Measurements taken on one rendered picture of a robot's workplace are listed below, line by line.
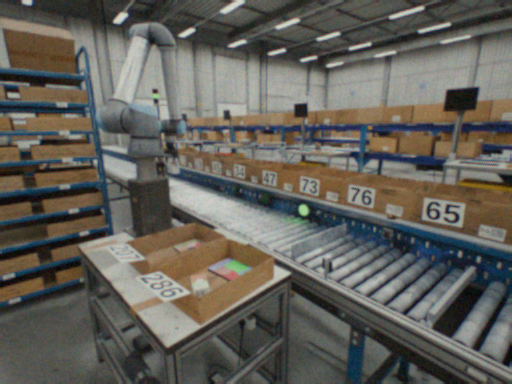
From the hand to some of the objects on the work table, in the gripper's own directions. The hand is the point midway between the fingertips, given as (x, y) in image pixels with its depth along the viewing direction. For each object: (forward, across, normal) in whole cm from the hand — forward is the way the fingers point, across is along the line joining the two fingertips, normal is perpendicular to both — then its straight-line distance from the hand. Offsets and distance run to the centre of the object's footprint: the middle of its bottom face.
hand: (173, 168), depth 213 cm
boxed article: (+30, +40, +120) cm, 130 cm away
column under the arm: (+30, +33, +44) cm, 62 cm away
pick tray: (+30, +35, +87) cm, 99 cm away
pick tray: (+30, +32, +119) cm, 127 cm away
